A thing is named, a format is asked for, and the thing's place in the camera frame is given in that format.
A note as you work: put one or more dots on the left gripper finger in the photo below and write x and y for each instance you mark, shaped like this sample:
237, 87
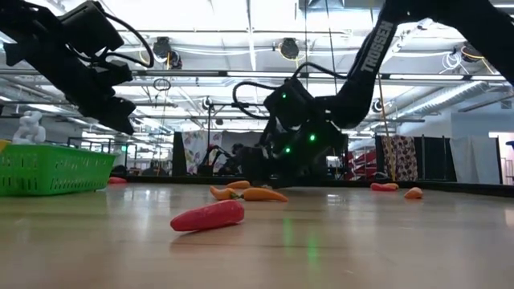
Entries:
96, 112
118, 107

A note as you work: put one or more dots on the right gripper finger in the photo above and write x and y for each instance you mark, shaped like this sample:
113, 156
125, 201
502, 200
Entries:
286, 174
257, 166

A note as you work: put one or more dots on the red orange chili pepper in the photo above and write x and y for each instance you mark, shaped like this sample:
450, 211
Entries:
381, 186

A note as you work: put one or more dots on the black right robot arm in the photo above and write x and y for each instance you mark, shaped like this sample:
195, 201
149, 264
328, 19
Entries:
373, 60

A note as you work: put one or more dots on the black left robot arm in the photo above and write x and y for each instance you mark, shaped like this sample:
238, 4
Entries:
24, 12

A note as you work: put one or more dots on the background black robot arm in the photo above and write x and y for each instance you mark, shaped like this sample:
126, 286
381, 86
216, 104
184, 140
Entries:
213, 158

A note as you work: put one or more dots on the person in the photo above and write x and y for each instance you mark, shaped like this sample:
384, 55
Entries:
237, 149

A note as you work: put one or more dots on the red striped stack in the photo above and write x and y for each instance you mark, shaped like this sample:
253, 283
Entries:
363, 162

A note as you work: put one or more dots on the white floral fabric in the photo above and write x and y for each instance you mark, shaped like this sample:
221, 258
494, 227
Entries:
192, 146

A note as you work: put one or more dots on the white humanoid figure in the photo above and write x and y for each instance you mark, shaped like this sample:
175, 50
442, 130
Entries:
29, 127

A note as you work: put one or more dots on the green plastic basket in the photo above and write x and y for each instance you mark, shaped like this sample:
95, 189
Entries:
52, 170

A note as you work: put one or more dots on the narrow black partition panel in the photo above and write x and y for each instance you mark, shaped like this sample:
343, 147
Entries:
179, 154

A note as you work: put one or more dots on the brown patterned curtain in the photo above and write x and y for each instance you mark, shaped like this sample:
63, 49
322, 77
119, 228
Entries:
399, 156

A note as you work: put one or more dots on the long ceiling light strip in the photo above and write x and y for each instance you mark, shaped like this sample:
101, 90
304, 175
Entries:
425, 76
482, 77
263, 74

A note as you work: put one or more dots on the white sheet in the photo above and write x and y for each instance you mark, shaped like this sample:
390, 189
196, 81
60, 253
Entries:
476, 160

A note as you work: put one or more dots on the black aluminium table frame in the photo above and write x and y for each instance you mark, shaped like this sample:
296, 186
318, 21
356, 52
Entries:
353, 183

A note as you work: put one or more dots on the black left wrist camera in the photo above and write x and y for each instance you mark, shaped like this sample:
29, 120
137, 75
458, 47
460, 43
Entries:
90, 26

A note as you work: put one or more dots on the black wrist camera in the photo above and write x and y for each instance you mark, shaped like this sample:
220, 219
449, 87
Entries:
289, 104
90, 26

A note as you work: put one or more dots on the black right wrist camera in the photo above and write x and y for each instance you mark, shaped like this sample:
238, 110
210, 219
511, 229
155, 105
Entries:
289, 104

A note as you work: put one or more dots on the background black gantry frame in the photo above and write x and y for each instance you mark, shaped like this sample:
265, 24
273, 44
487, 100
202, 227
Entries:
221, 105

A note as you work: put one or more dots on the silver air duct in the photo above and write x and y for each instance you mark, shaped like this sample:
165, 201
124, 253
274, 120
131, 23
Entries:
445, 98

